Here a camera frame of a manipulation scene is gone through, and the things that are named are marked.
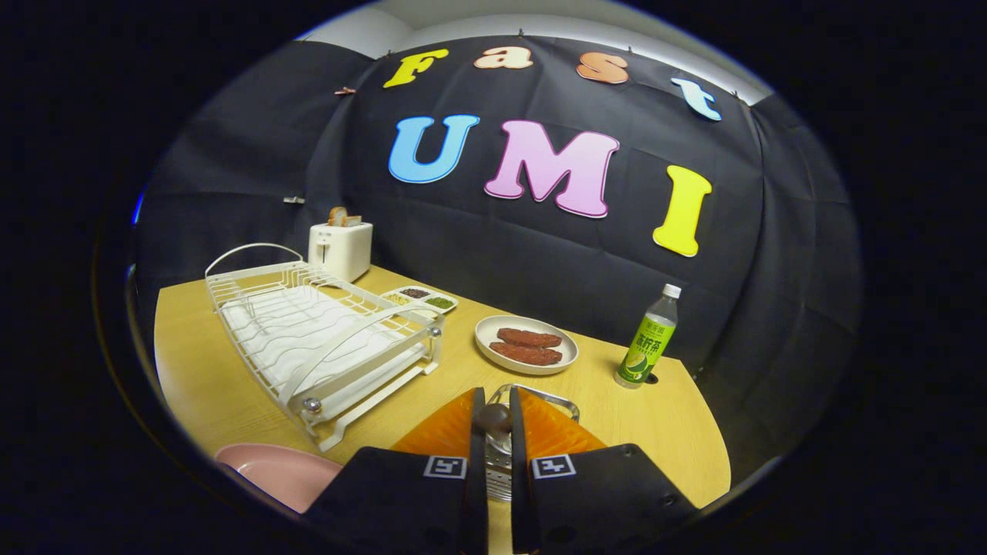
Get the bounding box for pink plate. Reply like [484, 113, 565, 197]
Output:
[214, 443, 344, 514]

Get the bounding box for white divided snack tray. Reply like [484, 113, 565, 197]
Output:
[380, 285, 459, 315]

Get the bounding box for green tea bottle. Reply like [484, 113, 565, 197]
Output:
[615, 283, 682, 389]

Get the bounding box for brown meat patty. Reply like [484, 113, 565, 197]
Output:
[490, 341, 564, 367]
[497, 328, 563, 349]

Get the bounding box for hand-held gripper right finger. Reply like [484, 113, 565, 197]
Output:
[509, 385, 701, 555]

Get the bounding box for white wire dish rack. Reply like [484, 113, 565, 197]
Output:
[204, 242, 446, 453]

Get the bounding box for metal wire basket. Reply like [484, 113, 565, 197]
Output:
[486, 383, 581, 503]

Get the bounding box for metal spoon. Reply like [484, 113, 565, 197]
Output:
[473, 402, 514, 463]

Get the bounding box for white toaster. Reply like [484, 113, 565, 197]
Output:
[308, 221, 374, 284]

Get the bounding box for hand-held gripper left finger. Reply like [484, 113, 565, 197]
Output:
[305, 387, 488, 555]

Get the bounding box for beige plate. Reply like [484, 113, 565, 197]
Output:
[474, 314, 579, 376]

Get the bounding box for black backdrop cloth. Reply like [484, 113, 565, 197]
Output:
[131, 31, 863, 479]

